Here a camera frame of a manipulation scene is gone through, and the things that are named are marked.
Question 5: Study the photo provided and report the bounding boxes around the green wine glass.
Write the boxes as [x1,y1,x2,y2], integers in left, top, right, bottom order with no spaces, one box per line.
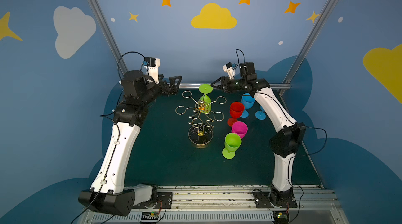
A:
[222,133,242,160]
[198,84,213,113]

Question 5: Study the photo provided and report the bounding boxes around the blue wine glass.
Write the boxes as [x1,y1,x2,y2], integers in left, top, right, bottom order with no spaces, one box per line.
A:
[254,105,267,120]
[240,93,255,118]

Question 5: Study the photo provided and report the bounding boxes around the red wine glass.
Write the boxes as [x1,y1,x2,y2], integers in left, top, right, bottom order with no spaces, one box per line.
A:
[227,102,245,127]

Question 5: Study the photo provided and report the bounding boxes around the pink wine glass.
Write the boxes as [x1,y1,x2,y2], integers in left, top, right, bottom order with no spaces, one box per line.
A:
[231,121,248,139]

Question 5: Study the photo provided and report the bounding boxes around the green wine glass front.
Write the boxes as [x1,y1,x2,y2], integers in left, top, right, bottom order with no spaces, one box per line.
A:
[222,133,242,160]

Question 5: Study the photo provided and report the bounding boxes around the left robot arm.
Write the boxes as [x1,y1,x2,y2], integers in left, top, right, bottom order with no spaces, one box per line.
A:
[79,70,182,216]

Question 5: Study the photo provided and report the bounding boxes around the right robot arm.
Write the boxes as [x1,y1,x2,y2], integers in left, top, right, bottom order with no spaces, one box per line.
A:
[211,62,306,207]

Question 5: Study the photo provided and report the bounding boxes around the left green circuit board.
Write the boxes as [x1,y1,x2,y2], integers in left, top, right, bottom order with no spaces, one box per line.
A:
[140,212,162,223]

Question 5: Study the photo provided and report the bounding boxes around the green circuit board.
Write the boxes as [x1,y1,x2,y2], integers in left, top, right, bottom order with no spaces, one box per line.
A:
[140,212,162,223]
[273,211,290,224]

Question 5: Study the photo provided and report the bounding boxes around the right green circuit board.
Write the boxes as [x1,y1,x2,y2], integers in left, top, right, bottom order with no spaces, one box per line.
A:
[273,211,290,224]

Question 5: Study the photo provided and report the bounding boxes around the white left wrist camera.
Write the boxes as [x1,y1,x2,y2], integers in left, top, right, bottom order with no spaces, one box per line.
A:
[143,57,164,84]

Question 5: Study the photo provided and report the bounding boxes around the black left camera cable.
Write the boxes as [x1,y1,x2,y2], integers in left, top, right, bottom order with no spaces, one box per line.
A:
[117,51,147,82]

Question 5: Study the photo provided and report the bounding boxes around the black camera cable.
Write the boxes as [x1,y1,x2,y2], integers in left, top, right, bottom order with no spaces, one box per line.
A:
[117,51,147,82]
[233,49,246,74]

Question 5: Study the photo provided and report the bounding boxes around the black right camera cable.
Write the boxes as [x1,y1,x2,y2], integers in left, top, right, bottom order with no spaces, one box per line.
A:
[233,49,246,74]

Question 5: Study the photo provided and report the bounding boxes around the gold wire glass rack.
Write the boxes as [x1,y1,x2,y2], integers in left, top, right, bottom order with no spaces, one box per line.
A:
[175,91,227,148]

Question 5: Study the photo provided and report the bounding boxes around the aluminium frame rails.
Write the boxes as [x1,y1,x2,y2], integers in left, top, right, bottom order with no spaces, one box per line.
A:
[73,0,352,190]

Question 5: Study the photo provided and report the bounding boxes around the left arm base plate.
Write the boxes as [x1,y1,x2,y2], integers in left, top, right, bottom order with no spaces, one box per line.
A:
[135,192,173,209]

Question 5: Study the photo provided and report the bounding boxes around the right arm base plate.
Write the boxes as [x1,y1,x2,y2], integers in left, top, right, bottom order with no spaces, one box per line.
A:
[252,189,298,208]

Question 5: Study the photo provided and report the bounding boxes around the metal base rail platform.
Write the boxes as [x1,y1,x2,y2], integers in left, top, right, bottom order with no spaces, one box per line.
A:
[76,185,349,224]

